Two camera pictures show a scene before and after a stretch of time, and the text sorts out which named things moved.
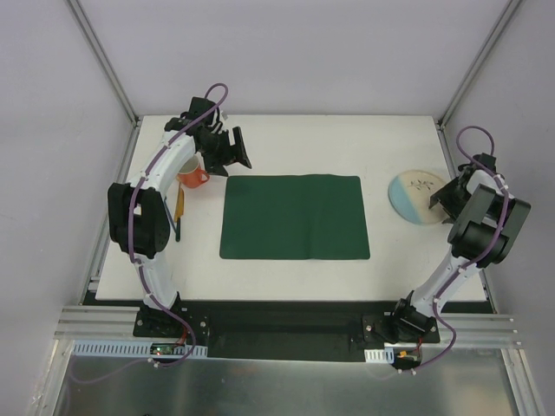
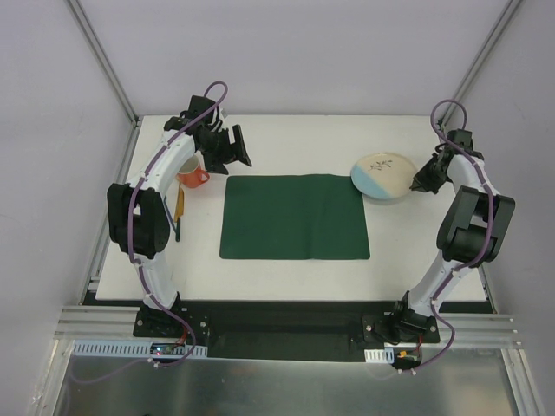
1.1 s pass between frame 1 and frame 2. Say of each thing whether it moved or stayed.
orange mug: stayed
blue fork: stayed
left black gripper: stayed
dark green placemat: stayed
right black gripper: moved
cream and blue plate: moved
